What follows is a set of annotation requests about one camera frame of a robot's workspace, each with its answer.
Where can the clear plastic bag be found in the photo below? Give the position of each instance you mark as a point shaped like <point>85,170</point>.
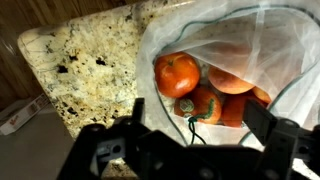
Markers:
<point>266,40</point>

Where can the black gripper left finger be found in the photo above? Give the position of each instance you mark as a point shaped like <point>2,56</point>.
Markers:
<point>138,110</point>

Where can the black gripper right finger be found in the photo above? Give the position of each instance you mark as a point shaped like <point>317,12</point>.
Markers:
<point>258,120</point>

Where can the pale orange peach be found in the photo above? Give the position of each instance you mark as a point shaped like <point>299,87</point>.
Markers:
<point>228,81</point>

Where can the round red-orange peach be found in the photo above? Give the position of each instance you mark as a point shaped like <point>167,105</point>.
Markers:
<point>176,75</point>

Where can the white cardboard box red print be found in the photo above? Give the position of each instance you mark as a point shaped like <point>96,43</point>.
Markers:
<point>23,116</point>

